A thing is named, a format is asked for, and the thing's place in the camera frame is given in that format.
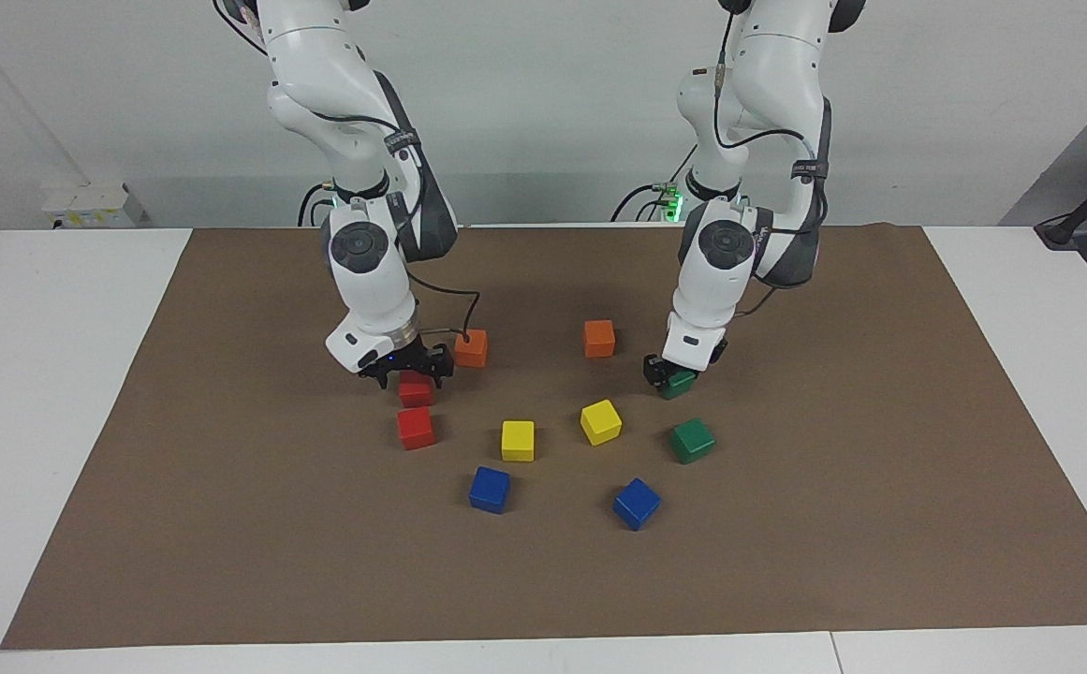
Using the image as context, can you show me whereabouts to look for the red wooden cube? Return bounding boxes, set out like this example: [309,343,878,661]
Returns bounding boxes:
[397,406,437,451]
[398,371,437,409]

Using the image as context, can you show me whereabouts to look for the yellow wooden cube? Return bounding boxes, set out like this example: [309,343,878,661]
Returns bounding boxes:
[580,399,624,447]
[501,420,536,462]

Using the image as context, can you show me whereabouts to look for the blue wooden cube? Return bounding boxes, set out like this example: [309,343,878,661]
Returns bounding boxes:
[468,465,512,515]
[612,477,662,532]

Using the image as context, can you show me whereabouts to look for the brown table mat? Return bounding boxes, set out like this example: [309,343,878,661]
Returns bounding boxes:
[0,223,1087,652]

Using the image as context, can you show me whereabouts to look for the white power strip box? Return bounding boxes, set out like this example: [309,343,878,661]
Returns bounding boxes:
[40,182,146,230]

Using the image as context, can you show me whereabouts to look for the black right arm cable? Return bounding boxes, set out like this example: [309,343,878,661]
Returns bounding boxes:
[213,0,481,343]

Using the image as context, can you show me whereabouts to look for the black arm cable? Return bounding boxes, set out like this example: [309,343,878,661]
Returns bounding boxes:
[213,0,481,343]
[712,0,830,319]

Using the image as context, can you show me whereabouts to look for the black left base cable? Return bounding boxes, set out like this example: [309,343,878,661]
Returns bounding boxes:
[610,140,698,224]

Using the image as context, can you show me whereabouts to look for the black base cable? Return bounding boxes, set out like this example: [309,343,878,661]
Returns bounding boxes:
[610,140,698,224]
[297,180,336,228]

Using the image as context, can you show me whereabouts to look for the black right base cable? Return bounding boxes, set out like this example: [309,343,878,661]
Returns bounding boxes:
[297,180,336,228]

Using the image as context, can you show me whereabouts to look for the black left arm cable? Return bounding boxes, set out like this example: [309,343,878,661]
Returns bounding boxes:
[712,0,830,319]

